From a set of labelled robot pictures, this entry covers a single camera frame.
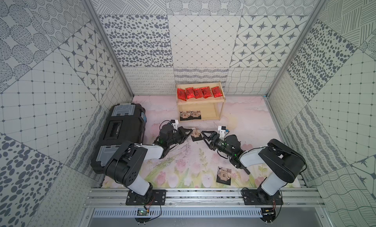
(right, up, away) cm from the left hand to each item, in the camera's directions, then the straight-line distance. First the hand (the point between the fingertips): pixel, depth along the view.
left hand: (193, 128), depth 86 cm
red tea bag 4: (+8, +22, +5) cm, 24 cm away
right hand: (+5, -5, -2) cm, 7 cm away
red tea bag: (-7, +21, +4) cm, 23 cm away
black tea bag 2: (+1, +7, +20) cm, 21 cm away
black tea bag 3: (+1, -5, +2) cm, 5 cm away
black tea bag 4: (+17, -27, -4) cm, 32 cm away
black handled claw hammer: (+22, -16, -18) cm, 33 cm away
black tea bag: (-6, +7, +20) cm, 23 cm away
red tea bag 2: (-2, +21, +4) cm, 22 cm away
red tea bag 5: (+15, +22, +5) cm, 27 cm away
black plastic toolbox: (-41, +3, +1) cm, 41 cm away
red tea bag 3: (+3, +21, +5) cm, 22 cm away
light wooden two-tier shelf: (+14, +12, +25) cm, 31 cm away
